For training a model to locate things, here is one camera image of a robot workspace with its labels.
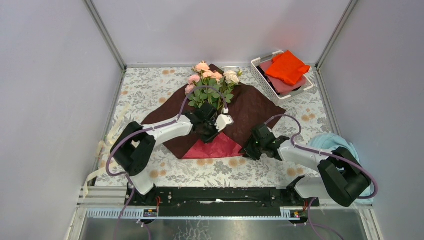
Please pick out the pink fake flower stem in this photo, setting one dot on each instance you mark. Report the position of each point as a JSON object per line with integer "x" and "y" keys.
{"x": 206, "y": 85}

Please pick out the white fake rose stem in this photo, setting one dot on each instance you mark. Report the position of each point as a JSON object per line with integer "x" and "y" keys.
{"x": 231, "y": 80}

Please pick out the pink cloth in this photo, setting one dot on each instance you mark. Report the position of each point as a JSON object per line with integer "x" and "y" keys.
{"x": 280, "y": 87}

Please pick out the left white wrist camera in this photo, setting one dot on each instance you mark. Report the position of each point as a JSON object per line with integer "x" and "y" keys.
{"x": 223, "y": 121}

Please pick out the aluminium frame rail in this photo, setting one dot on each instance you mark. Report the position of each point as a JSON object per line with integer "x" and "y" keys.
{"x": 109, "y": 201}

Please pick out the white plastic basket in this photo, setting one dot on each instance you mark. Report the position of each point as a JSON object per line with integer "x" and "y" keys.
{"x": 278, "y": 100}

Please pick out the orange cloth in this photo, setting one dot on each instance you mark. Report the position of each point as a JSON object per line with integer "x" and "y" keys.
{"x": 287, "y": 68}

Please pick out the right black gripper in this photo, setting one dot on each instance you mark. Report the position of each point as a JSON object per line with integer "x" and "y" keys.
{"x": 249, "y": 152}

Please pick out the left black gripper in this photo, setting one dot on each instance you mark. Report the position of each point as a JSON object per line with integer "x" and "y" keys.
{"x": 204, "y": 139}

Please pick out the cream ribbon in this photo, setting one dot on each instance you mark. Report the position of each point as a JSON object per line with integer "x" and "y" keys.
{"x": 103, "y": 148}

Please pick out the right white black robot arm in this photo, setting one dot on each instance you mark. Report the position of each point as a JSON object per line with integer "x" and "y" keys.
{"x": 303, "y": 187}

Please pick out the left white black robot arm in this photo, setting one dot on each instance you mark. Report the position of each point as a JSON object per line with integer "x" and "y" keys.
{"x": 134, "y": 147}

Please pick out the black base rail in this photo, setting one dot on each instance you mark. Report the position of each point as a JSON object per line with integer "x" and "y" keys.
{"x": 258, "y": 202}

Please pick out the dark red wrapping paper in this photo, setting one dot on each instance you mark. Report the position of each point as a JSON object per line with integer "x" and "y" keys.
{"x": 248, "y": 108}

